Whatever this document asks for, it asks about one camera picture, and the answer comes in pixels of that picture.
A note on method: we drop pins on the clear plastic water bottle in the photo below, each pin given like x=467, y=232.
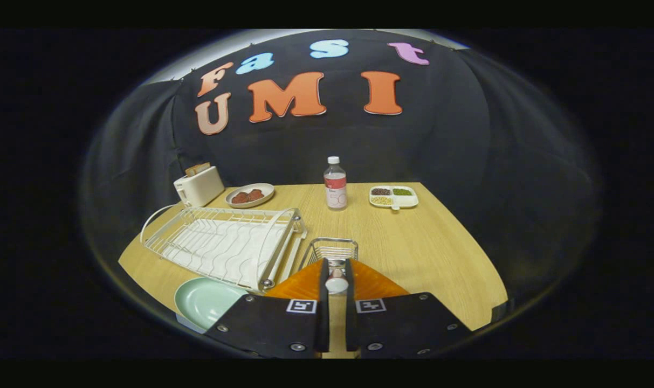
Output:
x=335, y=188

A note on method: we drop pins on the white toaster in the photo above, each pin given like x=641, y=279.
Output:
x=202, y=188

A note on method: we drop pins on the white divided tray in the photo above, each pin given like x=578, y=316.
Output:
x=406, y=201

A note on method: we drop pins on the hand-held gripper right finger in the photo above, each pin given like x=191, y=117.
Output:
x=350, y=312

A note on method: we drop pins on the toasted bread slice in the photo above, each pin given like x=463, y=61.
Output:
x=204, y=167
x=193, y=171

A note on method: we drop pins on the pile of brown beans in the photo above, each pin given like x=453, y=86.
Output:
x=380, y=191

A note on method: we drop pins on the beige round plate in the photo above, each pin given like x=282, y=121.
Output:
x=264, y=189

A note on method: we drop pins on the pile of yellow beans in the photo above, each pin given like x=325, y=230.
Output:
x=381, y=200

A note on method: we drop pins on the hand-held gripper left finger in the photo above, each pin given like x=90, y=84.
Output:
x=323, y=312

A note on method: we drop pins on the pile of green beans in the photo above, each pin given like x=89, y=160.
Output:
x=402, y=192

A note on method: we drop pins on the brown meat piece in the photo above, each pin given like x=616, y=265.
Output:
x=255, y=194
x=240, y=198

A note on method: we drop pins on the mint green plate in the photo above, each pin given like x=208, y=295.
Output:
x=202, y=302

